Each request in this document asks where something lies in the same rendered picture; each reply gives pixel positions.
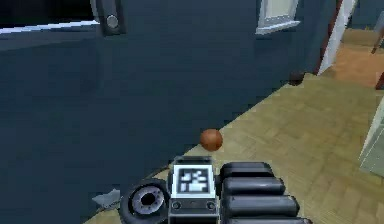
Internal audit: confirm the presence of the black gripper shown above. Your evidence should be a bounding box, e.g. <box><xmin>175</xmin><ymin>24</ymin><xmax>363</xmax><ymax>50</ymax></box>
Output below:
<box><xmin>119</xmin><ymin>178</ymin><xmax>172</xmax><ymax>224</ymax></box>

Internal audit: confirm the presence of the orange brown ball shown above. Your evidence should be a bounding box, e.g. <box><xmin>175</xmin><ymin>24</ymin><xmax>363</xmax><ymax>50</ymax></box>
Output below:
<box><xmin>199</xmin><ymin>128</ymin><xmax>224</xmax><ymax>152</ymax></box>

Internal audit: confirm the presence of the dark brown ball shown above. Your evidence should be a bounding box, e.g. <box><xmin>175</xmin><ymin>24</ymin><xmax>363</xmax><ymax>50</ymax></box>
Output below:
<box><xmin>288</xmin><ymin>71</ymin><xmax>305</xmax><ymax>87</ymax></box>

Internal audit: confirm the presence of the white framed window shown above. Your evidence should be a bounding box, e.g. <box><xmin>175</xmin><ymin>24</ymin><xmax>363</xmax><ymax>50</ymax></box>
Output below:
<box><xmin>255</xmin><ymin>0</ymin><xmax>302</xmax><ymax>36</ymax></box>

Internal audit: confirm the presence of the pale green cabinet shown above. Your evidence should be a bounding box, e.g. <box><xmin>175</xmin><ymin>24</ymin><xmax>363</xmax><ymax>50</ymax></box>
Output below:
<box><xmin>358</xmin><ymin>96</ymin><xmax>384</xmax><ymax>178</ymax></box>

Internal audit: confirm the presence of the white room door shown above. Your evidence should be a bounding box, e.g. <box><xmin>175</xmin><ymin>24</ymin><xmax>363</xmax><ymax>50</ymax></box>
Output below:
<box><xmin>313</xmin><ymin>0</ymin><xmax>358</xmax><ymax>77</ymax></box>

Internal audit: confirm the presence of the dark red chair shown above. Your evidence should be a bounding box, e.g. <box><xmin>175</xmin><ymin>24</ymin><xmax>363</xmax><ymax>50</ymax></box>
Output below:
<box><xmin>370</xmin><ymin>9</ymin><xmax>384</xmax><ymax>91</ymax></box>

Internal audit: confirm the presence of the grey wall switch box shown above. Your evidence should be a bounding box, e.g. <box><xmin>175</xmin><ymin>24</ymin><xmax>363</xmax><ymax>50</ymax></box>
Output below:
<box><xmin>90</xmin><ymin>0</ymin><xmax>128</xmax><ymax>37</ymax></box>

